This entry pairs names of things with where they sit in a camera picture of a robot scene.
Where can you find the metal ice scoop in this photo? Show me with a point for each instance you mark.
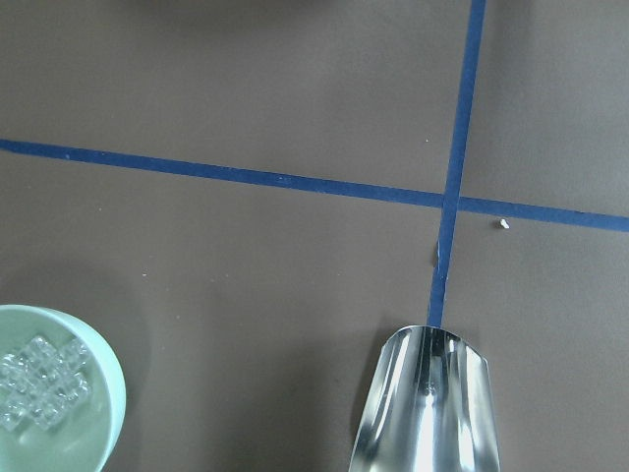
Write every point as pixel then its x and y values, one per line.
pixel 429 407

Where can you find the mint green bowl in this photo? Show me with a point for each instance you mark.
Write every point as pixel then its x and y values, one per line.
pixel 86 438

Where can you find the pile of clear ice cubes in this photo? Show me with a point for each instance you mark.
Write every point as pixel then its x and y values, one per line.
pixel 43 384

